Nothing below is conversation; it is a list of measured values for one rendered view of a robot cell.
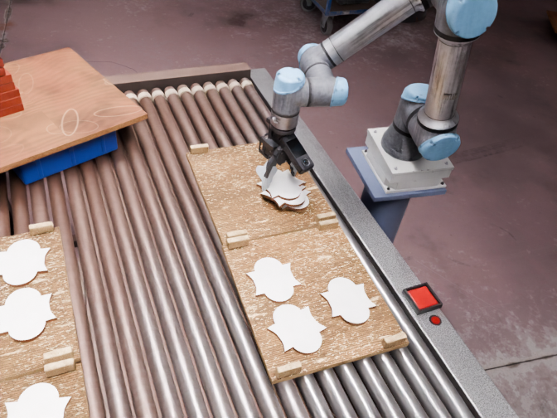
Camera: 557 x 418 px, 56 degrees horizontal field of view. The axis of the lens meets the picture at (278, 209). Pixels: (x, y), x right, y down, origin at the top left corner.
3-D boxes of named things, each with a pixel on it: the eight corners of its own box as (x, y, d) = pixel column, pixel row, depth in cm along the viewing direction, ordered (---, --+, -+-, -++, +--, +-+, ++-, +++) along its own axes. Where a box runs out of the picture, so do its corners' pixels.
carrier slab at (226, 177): (286, 141, 181) (287, 138, 180) (337, 225, 155) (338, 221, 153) (186, 156, 169) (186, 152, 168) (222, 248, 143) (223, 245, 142)
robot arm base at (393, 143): (414, 130, 185) (423, 107, 178) (431, 159, 175) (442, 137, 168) (375, 132, 182) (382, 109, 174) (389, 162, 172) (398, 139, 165)
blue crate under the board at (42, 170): (73, 104, 183) (68, 78, 176) (121, 149, 168) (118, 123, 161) (-20, 134, 166) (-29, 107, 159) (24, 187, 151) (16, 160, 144)
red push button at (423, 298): (423, 289, 141) (425, 285, 140) (437, 306, 137) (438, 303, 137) (405, 294, 139) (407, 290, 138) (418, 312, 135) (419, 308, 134)
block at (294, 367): (298, 365, 118) (300, 359, 117) (302, 372, 117) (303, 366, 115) (273, 372, 117) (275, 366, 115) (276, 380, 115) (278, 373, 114)
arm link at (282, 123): (305, 113, 140) (282, 122, 136) (302, 127, 143) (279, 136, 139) (287, 99, 144) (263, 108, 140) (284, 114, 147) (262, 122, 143)
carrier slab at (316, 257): (337, 226, 154) (338, 223, 153) (408, 346, 127) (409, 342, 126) (221, 249, 143) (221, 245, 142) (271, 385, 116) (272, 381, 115)
